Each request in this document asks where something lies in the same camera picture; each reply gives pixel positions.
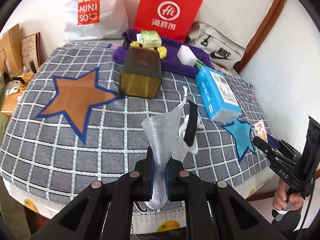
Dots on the green tissue packet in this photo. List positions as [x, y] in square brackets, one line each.
[149, 39]

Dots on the black and gold box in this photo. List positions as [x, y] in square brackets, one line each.
[142, 75]

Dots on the green snack packet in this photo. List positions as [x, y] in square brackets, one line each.
[199, 64]

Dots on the red Haidilao paper bag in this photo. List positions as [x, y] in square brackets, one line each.
[169, 18]

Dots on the grey Nike waist bag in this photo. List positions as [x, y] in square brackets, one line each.
[221, 50]

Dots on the white sponge block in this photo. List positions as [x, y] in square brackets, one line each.
[186, 56]

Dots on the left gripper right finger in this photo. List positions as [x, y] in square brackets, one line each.
[214, 210]

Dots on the white mesh net bag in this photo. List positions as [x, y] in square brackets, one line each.
[162, 133]

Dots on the framed picture book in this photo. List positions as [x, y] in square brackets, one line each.
[30, 50]

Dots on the blue tissue pack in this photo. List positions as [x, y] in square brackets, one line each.
[218, 98]

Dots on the white Miniso plastic bag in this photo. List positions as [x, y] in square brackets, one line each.
[95, 20]

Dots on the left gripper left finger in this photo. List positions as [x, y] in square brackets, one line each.
[103, 211]

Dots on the purple towel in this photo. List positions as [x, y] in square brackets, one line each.
[171, 63]

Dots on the small red white sachet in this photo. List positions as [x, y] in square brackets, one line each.
[260, 130]

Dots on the yellow mesh pouch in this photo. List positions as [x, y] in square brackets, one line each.
[161, 50]

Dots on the person's right hand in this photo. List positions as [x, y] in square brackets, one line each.
[281, 199]

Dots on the brown door frame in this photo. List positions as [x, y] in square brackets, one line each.
[262, 32]

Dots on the wooden side table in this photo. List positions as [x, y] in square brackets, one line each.
[14, 90]

